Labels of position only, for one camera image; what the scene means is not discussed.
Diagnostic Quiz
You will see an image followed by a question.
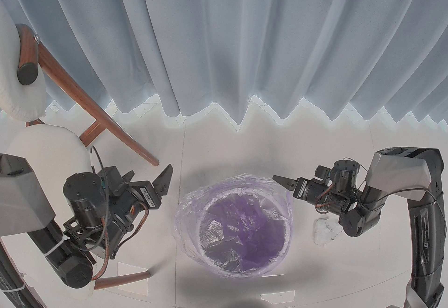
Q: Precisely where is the white trash bin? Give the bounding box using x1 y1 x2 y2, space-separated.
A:
198 187 292 271

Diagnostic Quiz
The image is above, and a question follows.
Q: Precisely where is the crumpled clear plastic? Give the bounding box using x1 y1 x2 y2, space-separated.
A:
312 217 342 246

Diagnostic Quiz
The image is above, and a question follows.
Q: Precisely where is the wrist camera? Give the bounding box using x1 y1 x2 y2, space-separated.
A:
315 165 333 183
99 166 122 192

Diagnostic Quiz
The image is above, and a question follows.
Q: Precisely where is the white cushioned wooden chair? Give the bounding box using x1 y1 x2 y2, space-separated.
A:
0 2 160 301

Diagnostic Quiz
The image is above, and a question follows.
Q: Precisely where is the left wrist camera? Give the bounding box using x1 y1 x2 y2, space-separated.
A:
99 166 122 192

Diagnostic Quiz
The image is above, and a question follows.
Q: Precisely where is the pale blue curtain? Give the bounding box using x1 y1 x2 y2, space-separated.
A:
0 0 448 127

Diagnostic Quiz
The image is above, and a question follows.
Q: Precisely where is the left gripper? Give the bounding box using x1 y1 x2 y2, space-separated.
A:
111 164 174 227

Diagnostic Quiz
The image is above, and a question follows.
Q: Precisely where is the purple plastic bag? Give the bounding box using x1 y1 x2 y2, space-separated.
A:
175 172 295 280

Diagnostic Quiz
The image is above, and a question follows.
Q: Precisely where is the black cable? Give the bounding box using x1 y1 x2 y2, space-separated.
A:
90 145 106 175

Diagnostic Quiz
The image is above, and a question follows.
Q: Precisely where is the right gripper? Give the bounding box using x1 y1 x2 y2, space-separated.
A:
272 175 334 205

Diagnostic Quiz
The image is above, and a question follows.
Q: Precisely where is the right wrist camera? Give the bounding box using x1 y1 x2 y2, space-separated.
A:
315 165 333 183

